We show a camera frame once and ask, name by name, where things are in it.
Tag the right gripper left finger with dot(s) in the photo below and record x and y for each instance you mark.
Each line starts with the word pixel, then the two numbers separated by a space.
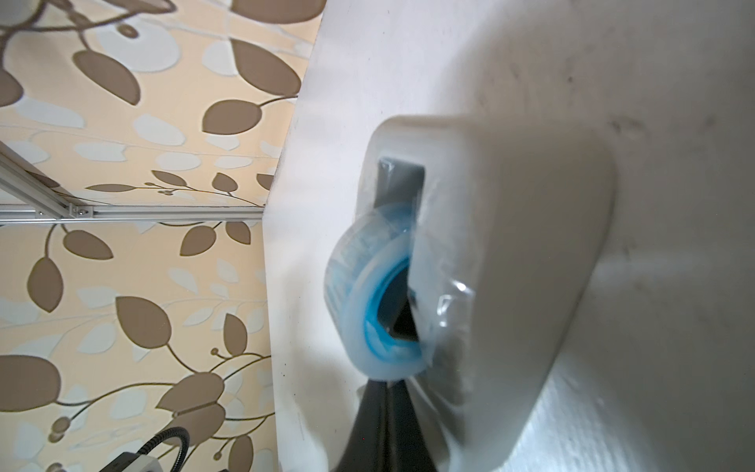
pixel 365 448

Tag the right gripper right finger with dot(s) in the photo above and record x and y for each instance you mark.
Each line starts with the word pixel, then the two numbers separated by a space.
pixel 406 447

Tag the grey tape dispenser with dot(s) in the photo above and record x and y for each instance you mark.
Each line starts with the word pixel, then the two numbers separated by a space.
pixel 472 245

